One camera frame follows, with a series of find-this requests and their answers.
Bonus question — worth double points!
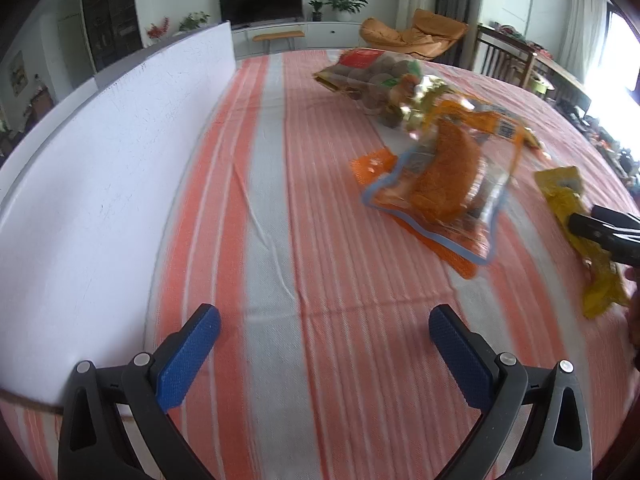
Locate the leafy potted plant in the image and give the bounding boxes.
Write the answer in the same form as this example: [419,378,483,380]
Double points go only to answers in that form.
[178,11,211,34]

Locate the white television cabinet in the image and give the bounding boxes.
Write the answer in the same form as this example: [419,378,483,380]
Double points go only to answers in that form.
[231,20,396,60]

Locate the framed wall picture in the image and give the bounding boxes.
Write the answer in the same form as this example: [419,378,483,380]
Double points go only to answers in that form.
[9,52,29,97]

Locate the yellow snack stick packet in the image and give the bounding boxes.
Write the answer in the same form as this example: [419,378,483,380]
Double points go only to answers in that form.
[533,165,632,319]

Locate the sheer window curtain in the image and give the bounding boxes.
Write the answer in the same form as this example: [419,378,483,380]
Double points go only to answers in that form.
[556,0,609,82]

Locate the white foam board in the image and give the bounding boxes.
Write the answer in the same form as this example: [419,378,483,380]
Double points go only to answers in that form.
[0,21,237,407]

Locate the cluttered dining table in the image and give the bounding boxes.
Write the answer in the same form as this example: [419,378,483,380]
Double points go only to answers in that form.
[529,49,603,107]

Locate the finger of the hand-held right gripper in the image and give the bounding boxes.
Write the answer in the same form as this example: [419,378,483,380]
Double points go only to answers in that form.
[567,212,640,266]
[591,204,640,228]

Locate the black television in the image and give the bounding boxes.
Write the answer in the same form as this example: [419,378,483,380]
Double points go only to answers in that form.
[218,0,304,27]

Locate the orange lounge chair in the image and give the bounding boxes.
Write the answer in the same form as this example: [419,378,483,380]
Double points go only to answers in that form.
[359,8,469,64]

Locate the orange snack packet blue edge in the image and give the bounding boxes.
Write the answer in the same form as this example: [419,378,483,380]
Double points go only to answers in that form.
[350,99,540,279]

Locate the dark wooden chair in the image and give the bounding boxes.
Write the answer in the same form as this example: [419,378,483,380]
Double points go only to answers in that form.
[472,24,537,89]

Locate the large green potted plant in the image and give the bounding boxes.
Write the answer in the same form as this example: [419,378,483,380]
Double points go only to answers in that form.
[325,0,369,23]

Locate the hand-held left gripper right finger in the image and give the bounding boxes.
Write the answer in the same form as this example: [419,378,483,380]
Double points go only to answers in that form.
[428,303,593,480]

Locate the orange striped tablecloth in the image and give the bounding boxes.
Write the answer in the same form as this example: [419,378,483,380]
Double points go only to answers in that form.
[0,49,640,480]

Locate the wooden bench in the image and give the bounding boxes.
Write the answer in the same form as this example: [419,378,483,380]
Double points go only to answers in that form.
[251,30,306,54]

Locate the clear gold snack packet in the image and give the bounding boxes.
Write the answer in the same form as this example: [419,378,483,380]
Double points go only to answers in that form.
[390,76,453,139]

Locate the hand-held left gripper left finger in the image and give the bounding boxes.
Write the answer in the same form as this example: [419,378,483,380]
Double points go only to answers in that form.
[57,303,222,480]

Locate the dark display cabinet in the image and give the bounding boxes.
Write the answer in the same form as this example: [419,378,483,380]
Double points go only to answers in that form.
[80,0,142,74]

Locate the red flower arrangement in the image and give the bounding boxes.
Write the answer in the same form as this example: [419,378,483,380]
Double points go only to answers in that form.
[145,17,171,44]

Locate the dried longan bag red label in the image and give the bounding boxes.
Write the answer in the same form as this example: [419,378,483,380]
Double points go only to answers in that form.
[314,47,426,128]

